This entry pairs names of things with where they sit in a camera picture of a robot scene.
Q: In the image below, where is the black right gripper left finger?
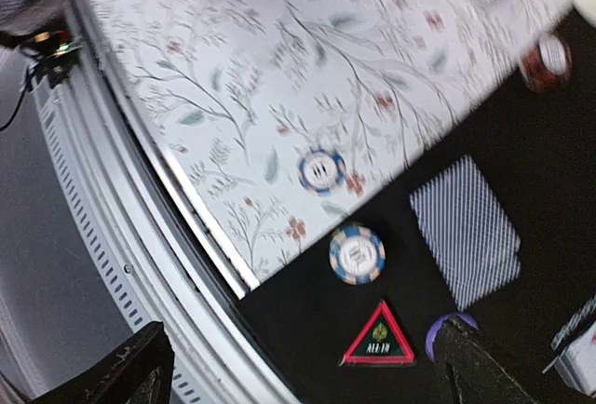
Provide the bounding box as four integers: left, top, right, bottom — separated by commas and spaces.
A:
32, 321, 174, 404

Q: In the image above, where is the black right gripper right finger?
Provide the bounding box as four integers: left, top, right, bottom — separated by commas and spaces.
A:
435, 317, 539, 403

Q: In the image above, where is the purple small blind button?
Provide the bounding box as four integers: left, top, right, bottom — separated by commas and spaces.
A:
425, 311, 481, 363

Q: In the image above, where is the dealt blue card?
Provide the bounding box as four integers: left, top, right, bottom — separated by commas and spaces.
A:
408, 154, 522, 279
436, 252, 522, 311

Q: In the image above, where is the red triangular all-in marker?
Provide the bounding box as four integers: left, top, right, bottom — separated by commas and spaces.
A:
339, 301, 415, 367

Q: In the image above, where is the blue green moved chip stack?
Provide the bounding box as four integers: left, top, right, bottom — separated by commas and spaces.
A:
329, 224, 386, 286

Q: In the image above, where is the single blue ten chip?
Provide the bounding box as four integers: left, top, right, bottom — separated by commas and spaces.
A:
297, 148, 347, 195

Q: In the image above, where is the red black moved chip stack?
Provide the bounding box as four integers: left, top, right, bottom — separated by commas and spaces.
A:
519, 33, 572, 93

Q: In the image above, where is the black poker mat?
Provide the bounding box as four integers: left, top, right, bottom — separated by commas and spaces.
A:
238, 12, 595, 403

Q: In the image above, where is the floral table cloth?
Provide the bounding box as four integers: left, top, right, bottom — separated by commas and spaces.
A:
88, 0, 548, 286

